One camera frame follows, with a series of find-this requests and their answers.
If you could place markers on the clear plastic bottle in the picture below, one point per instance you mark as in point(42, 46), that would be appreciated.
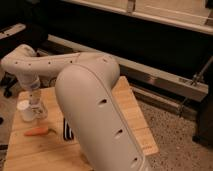
point(37, 106)

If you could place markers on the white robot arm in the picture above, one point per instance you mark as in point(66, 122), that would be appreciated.
point(84, 83)

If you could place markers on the black white striped block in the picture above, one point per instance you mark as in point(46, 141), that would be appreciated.
point(67, 131)

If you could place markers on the orange toy carrot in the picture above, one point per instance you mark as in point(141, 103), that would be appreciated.
point(39, 131)

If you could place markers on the wooden table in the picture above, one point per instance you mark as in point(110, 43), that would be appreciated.
point(51, 153)

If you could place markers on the white plastic cup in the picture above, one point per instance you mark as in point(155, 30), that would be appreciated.
point(25, 110)

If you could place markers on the black office chair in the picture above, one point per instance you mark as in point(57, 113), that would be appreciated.
point(17, 42)

